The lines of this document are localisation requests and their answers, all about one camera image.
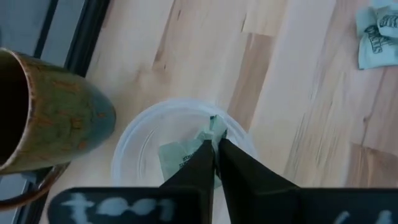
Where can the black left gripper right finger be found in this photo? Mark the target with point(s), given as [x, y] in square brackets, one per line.
[245, 180]

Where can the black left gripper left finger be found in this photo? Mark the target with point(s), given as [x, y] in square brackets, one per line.
[202, 174]

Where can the clear plastic cup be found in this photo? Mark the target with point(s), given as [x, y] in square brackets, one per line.
[140, 146]

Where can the green ceramic mug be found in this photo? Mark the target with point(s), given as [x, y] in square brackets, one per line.
[62, 118]

